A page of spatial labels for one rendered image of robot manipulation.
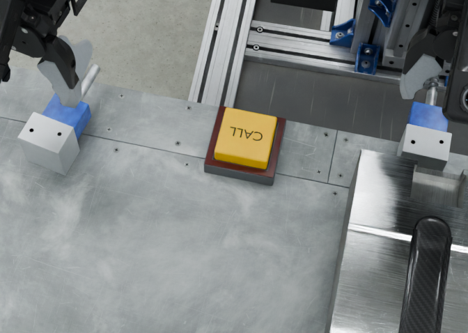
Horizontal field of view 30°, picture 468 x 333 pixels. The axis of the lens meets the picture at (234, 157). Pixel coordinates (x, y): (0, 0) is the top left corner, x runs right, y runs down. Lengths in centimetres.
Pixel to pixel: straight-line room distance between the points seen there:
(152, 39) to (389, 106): 62
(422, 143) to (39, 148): 42
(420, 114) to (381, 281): 23
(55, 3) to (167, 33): 130
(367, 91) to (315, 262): 86
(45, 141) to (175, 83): 106
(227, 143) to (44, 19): 27
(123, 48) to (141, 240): 115
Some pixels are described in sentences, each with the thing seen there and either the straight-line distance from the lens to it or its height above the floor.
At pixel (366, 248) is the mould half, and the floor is 89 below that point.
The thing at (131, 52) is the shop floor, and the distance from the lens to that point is 206.
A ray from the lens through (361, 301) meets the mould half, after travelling 86.
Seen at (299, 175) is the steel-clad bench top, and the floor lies 80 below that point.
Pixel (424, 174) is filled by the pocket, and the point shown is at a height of 87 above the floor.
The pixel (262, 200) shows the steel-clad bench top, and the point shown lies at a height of 80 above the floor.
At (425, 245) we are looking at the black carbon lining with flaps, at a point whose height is 88.
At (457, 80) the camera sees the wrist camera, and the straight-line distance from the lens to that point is 76.
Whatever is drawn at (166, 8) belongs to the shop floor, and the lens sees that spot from 213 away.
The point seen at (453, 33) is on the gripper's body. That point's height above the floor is 106.
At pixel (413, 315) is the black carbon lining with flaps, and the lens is 87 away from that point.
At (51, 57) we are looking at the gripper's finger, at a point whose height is 102.
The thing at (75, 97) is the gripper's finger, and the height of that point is 95.
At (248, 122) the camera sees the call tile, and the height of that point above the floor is 84.
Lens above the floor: 168
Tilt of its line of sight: 62 degrees down
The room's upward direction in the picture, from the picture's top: 2 degrees clockwise
